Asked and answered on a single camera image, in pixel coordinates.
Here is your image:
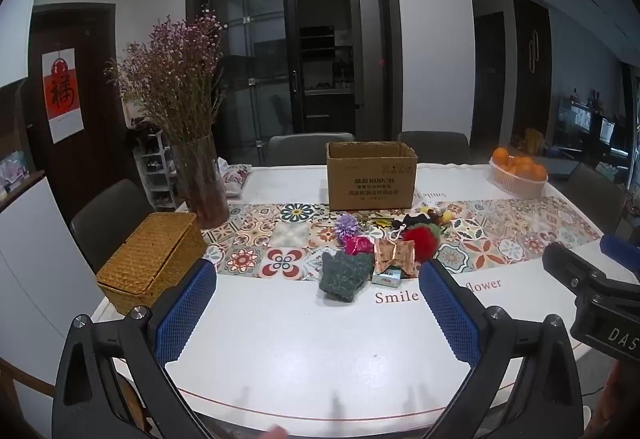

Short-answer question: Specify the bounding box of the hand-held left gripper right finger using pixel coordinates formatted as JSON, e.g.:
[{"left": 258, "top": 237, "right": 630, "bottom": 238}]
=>
[{"left": 417, "top": 259, "right": 586, "bottom": 439}]

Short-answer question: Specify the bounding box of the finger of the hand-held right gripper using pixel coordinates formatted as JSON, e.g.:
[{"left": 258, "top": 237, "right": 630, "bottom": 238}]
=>
[
  {"left": 599, "top": 233, "right": 640, "bottom": 279},
  {"left": 542, "top": 243, "right": 622, "bottom": 294}
]

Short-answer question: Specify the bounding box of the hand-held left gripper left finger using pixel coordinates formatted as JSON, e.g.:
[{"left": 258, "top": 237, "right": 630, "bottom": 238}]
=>
[{"left": 52, "top": 258, "right": 218, "bottom": 439}]

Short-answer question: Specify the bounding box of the purple artificial flower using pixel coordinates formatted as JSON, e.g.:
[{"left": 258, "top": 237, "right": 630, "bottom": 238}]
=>
[{"left": 334, "top": 214, "right": 362, "bottom": 240}]

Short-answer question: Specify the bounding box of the brown cardboard box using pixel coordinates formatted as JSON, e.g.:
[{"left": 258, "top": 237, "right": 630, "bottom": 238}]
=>
[{"left": 326, "top": 142, "right": 418, "bottom": 211}]

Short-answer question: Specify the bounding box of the person's right forearm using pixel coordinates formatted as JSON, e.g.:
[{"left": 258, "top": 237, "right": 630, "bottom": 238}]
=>
[{"left": 585, "top": 361, "right": 640, "bottom": 439}]

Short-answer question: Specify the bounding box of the grey dining chair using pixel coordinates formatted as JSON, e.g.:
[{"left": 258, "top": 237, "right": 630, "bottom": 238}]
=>
[
  {"left": 557, "top": 162, "right": 628, "bottom": 240},
  {"left": 397, "top": 131, "right": 471, "bottom": 165},
  {"left": 70, "top": 179, "right": 156, "bottom": 272},
  {"left": 267, "top": 133, "right": 356, "bottom": 166}
]

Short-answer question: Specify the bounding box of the woven wicker basket with lid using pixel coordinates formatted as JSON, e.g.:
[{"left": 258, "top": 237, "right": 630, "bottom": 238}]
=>
[{"left": 96, "top": 212, "right": 208, "bottom": 315}]

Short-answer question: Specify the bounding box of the small printed card box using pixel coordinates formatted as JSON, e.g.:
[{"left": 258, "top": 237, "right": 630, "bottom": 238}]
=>
[{"left": 372, "top": 269, "right": 402, "bottom": 289}]

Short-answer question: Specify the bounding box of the red fluffy pompom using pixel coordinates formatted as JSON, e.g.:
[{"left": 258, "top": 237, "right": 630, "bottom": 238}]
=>
[{"left": 402, "top": 225, "right": 442, "bottom": 262}]

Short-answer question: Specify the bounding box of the rose gold bow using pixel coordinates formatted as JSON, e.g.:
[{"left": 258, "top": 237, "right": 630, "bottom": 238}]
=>
[{"left": 374, "top": 239, "right": 417, "bottom": 277}]

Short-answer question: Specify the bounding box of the white plastic fruit basket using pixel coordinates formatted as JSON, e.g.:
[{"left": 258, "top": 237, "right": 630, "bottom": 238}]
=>
[{"left": 488, "top": 156, "right": 549, "bottom": 199}]

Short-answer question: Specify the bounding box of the black plush toy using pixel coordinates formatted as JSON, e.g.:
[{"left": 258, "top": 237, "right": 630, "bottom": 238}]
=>
[{"left": 402, "top": 212, "right": 441, "bottom": 227}]

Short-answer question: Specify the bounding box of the pile of oranges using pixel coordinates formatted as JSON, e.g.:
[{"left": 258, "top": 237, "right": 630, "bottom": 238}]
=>
[{"left": 492, "top": 147, "right": 548, "bottom": 181}]

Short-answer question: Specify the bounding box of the green knitted cloth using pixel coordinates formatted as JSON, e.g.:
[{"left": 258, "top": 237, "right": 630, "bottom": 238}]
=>
[{"left": 319, "top": 251, "right": 376, "bottom": 304}]

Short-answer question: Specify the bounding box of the pink shiny hair accessory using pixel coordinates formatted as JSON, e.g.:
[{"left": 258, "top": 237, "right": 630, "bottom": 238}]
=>
[{"left": 344, "top": 235, "right": 375, "bottom": 256}]

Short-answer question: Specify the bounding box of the patterned tile-print table runner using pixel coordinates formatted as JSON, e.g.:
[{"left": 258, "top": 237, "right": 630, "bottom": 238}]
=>
[{"left": 200, "top": 196, "right": 603, "bottom": 280}]

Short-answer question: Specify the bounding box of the yellow bag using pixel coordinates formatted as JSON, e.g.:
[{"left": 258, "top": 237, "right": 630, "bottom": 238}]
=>
[{"left": 522, "top": 128, "right": 546, "bottom": 155}]

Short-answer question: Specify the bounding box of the glass vase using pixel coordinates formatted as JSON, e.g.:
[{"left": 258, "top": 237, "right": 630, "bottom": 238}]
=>
[{"left": 172, "top": 135, "right": 231, "bottom": 229}]

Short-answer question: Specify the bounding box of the white shoe rack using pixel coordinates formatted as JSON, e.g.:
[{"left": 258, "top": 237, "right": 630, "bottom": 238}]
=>
[{"left": 132, "top": 129, "right": 178, "bottom": 212}]

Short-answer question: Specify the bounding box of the white printed plastic bag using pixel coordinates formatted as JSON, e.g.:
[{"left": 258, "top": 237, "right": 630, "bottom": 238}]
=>
[{"left": 217, "top": 158, "right": 252, "bottom": 197}]

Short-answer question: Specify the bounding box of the dark wooden door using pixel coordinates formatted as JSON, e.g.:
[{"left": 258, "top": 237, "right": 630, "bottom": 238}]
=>
[{"left": 22, "top": 4, "right": 131, "bottom": 200}]

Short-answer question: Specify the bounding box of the dried purple flower bunch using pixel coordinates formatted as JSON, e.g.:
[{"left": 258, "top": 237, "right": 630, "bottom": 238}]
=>
[{"left": 105, "top": 6, "right": 228, "bottom": 145}]

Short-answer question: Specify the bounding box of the black framed sliding glass door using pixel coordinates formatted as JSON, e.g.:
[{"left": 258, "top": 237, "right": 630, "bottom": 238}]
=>
[{"left": 186, "top": 0, "right": 403, "bottom": 167}]

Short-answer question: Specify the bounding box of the silver refrigerator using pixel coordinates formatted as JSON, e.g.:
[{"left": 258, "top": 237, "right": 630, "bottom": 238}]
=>
[{"left": 348, "top": 0, "right": 386, "bottom": 142}]

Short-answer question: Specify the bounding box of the dark door with loop handle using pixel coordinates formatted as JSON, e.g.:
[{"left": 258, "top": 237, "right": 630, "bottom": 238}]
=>
[{"left": 512, "top": 0, "right": 553, "bottom": 140}]

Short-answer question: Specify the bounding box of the red and white wall calendar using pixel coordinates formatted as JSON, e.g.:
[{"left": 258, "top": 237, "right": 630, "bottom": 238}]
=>
[{"left": 41, "top": 48, "right": 83, "bottom": 143}]

